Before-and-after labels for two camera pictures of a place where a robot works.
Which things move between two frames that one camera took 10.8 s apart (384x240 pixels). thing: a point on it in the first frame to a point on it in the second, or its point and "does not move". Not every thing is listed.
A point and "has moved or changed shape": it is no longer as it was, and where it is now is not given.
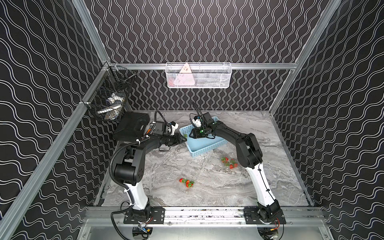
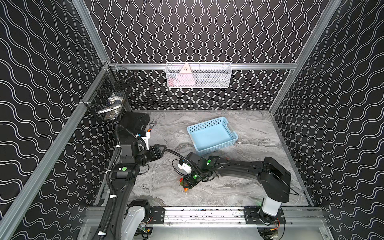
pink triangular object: (185, 77) does not move
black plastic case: (130, 126) does not move
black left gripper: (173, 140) to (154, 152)
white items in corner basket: (112, 110) does not move
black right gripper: (194, 134) to (188, 183)
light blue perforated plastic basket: (201, 146) has moved or changed shape
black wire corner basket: (106, 100) does not move
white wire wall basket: (198, 75) does not move
